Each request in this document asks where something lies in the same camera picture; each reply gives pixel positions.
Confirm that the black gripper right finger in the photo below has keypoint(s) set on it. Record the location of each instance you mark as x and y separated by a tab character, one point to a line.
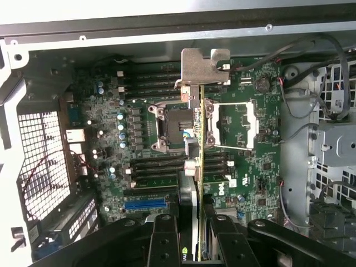
233	247

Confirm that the open PC case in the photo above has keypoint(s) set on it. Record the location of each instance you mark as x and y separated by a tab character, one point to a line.
111	41

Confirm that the silver perforated drive cage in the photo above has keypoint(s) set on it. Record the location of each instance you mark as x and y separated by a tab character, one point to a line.
333	144

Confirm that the blue expansion slot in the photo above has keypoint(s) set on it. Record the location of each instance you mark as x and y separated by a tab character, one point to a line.
144	204

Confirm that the locking lever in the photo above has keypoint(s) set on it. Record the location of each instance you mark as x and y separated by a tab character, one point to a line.
233	147

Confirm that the installed RAM stick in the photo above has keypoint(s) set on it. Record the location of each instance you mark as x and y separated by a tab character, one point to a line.
155	182

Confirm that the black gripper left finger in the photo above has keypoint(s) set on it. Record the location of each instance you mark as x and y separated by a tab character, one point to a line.
164	244

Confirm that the green motherboard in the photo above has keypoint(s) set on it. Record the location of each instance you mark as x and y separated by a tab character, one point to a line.
250	167

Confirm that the round coin cell battery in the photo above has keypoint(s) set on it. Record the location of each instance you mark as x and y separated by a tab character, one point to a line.
262	85

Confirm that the CPU socket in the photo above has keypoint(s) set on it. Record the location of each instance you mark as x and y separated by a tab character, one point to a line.
169	125

